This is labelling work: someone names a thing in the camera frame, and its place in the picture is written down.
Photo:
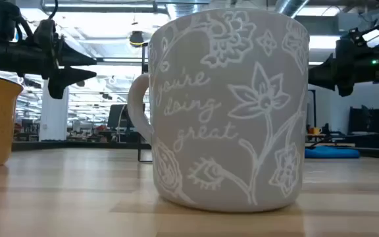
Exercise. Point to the blue cloth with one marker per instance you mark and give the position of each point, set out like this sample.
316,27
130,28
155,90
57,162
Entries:
331,153

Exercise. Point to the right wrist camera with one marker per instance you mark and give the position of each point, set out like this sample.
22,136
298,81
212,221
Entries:
349,44

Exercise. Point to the black background stand frame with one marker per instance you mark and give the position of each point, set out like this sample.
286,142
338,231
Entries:
314,108

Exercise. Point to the dark background monitor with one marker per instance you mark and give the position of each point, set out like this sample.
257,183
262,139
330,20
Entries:
115,116

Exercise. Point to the black storage cases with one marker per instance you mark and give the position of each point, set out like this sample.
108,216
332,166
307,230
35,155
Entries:
373,120

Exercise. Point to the white room pillar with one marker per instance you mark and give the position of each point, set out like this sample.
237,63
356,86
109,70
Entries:
54,115

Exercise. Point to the grey floral ceramic mug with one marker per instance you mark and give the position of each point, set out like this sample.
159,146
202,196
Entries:
225,115

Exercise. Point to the black table frame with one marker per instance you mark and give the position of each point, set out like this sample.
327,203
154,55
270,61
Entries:
77,145

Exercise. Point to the black ceiling camera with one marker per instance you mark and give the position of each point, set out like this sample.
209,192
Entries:
137,37

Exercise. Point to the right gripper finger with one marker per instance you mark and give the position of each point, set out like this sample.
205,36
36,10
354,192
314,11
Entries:
324,81
324,69

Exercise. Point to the wooden shelf with black frame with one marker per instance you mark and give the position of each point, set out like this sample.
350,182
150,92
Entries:
139,154

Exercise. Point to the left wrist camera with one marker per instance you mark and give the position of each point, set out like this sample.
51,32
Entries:
46,33

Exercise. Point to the silver ceiling duct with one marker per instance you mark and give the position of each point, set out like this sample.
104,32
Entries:
289,6

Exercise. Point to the orange background mug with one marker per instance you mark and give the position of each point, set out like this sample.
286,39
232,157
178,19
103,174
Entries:
314,131

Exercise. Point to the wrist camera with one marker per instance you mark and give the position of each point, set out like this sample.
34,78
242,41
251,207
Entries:
46,33
349,44

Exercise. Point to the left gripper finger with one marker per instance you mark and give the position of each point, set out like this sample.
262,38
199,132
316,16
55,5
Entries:
74,59
61,80

